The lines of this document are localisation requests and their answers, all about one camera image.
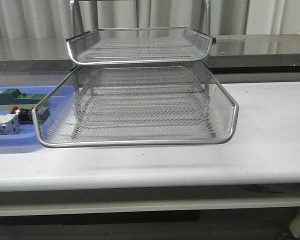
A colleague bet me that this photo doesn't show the red emergency stop button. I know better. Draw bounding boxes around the red emergency stop button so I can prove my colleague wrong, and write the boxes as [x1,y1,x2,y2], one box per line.
[10,105,50,123]

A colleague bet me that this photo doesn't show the blue plastic tray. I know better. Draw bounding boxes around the blue plastic tray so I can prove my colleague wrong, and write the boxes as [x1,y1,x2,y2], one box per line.
[0,85,76,148]

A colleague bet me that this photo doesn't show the grey stone counter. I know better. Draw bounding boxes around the grey stone counter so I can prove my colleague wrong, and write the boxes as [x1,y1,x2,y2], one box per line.
[0,34,300,86]

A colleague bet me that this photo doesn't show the green terminal block module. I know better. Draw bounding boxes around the green terminal block module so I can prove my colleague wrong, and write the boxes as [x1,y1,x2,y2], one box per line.
[0,88,46,110]

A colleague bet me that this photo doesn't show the white circuit breaker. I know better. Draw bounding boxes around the white circuit breaker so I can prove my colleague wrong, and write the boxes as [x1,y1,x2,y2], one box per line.
[0,114,20,135]

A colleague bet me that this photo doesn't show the grey pleated curtain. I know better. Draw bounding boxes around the grey pleated curtain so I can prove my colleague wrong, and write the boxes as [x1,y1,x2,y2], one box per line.
[0,0,300,39]

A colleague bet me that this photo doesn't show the grey metal rack frame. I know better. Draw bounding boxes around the grey metal rack frame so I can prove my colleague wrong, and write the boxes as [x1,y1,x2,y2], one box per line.
[69,0,217,140]

